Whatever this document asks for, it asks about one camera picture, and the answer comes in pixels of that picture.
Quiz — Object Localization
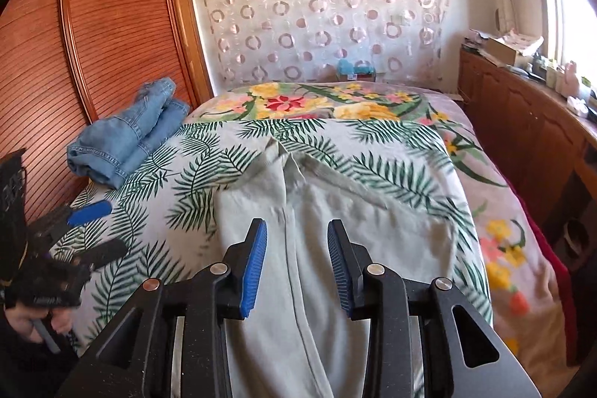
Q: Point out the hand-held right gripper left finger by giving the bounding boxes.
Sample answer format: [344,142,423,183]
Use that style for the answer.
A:
[56,218,269,398]

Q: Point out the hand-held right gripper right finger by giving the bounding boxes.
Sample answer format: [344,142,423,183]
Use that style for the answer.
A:
[326,218,542,398]

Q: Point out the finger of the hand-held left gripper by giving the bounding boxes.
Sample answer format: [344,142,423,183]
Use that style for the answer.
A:
[35,199,113,235]
[70,238,129,270]

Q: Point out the grey-green pants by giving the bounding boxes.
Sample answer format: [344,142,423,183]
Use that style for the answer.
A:
[212,137,460,398]

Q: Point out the person's left hand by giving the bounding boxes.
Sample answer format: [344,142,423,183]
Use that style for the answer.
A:
[4,304,75,345]

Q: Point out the blue jeans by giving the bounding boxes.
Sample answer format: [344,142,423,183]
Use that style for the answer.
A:
[66,77,192,190]

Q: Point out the leaf print blanket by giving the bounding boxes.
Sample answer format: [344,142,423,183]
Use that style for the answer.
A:
[49,116,495,357]

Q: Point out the floral blanket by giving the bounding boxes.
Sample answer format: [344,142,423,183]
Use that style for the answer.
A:
[184,81,572,380]

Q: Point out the wooden wardrobe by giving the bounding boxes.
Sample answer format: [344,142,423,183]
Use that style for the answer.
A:
[0,0,215,226]

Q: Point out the teal plush item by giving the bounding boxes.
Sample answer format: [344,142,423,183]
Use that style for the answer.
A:
[336,59,376,82]

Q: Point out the red cloth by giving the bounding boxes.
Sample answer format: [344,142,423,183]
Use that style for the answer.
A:
[513,188,572,366]

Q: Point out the wooden cabinet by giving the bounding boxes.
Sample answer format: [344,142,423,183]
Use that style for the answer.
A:
[457,46,597,250]

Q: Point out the circle pattern sheer curtain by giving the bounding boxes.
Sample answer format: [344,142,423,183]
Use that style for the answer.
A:
[187,0,453,93]

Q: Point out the cardboard box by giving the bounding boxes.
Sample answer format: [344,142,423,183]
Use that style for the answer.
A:
[485,35,528,65]

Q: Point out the pink bunny figure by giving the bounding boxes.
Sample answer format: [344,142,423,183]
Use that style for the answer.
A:
[562,61,581,95]

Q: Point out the window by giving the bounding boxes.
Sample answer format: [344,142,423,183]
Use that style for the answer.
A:
[536,0,597,91]

